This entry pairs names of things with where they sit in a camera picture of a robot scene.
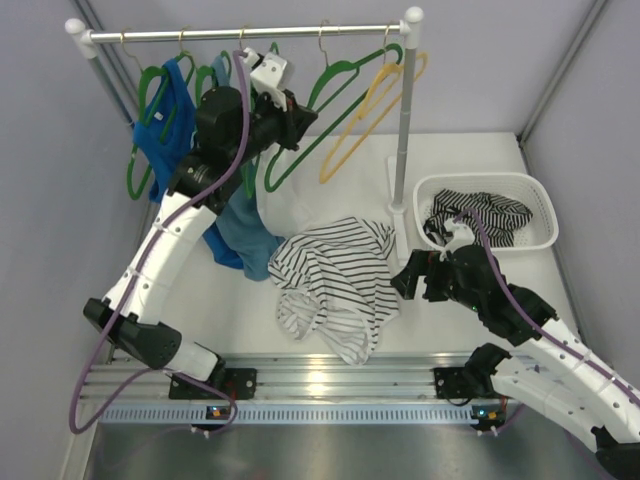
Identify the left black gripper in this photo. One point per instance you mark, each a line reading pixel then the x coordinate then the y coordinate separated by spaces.
pixel 294 126

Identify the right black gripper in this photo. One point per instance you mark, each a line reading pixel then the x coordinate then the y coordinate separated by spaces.
pixel 422 262

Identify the white black-striped tank top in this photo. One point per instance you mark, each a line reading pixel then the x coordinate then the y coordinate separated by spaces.
pixel 335 283

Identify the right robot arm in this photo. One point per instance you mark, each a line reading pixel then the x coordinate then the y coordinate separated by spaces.
pixel 545 367

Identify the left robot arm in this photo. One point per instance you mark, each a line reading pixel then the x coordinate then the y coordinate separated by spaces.
pixel 230 130

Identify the green hanger with white top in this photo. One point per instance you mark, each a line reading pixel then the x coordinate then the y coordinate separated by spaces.
pixel 250 168

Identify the yellow hanger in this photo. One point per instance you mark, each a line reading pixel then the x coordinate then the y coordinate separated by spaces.
pixel 391 86

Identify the green hanger with grey-blue top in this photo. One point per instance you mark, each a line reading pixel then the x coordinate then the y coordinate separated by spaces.
pixel 189 96

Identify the grey-blue tank top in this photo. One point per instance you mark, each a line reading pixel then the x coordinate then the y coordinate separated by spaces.
pixel 238 238

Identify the bright blue tank top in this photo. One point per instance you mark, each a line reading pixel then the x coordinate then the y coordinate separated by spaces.
pixel 167 140

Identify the green hanger with blue top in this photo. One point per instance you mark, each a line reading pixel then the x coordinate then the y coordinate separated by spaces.
pixel 146 76

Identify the black white-striped garment in basket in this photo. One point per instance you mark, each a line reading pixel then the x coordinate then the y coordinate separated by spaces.
pixel 501 216

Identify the white plastic laundry basket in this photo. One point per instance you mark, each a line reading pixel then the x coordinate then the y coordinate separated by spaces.
pixel 540 232

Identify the white and silver clothes rack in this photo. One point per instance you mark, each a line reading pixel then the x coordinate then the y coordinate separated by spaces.
pixel 409 27

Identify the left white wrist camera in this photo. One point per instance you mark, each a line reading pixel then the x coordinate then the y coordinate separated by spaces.
pixel 269 74

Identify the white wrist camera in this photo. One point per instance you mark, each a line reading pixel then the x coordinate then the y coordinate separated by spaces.
pixel 458 235
pixel 269 74

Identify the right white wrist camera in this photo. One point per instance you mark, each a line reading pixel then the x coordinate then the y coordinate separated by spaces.
pixel 458 235

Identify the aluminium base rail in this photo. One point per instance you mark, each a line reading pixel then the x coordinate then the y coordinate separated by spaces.
pixel 295 378

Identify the slotted grey cable duct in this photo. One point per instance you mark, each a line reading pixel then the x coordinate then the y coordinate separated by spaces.
pixel 302 414

